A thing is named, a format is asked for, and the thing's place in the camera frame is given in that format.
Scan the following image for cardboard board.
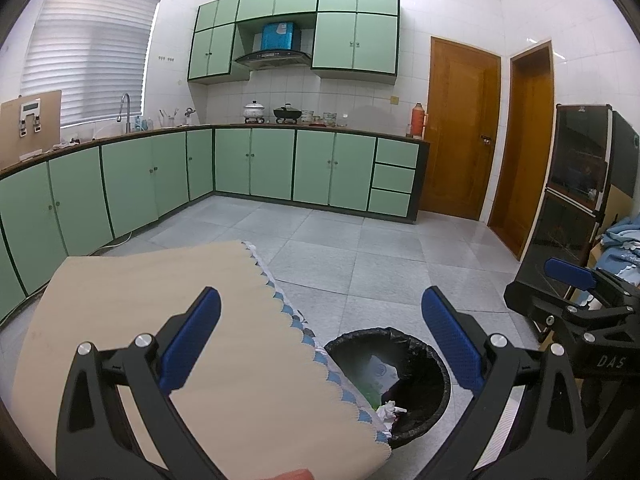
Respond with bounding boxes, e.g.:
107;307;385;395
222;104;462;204
0;90;62;171

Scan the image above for range hood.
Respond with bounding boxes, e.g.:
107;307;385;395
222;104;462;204
235;50;312;71

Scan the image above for white green snack packet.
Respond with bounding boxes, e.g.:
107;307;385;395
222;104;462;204
367;355;401;396

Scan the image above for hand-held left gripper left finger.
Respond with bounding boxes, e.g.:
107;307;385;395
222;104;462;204
56;286;222;480

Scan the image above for green wall cabinets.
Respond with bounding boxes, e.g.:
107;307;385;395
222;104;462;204
186;0;401;85

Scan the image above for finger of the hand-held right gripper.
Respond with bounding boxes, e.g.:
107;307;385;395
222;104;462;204
503;281;592;344
544;257;640;312

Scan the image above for white mounted device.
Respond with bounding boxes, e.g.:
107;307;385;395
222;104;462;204
19;101;43;136

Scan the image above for orange thermos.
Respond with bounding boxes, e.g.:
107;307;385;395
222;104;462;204
410;102;427;140

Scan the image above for light blue cloth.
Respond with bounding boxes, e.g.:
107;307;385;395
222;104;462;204
597;217;640;306

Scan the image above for white plastic bag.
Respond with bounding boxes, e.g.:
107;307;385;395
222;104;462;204
376;400;408;423

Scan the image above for white window blind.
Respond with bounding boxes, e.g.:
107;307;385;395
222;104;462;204
19;0;162;128

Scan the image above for black glass cabinet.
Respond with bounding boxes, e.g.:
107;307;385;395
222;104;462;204
515;103;640;306

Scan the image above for green base cabinets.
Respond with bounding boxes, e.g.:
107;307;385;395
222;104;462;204
0;124;431;328

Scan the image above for brown wooden door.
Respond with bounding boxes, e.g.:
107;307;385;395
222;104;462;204
419;36;502;221
487;40;556;261

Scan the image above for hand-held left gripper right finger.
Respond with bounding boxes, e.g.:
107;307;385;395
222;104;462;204
421;286;588;480

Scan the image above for white blue-trimmed table cover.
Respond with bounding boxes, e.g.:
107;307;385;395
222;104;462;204
242;241;396;448

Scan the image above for trash bin with black bag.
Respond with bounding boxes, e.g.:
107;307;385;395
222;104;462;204
324;327;452;450

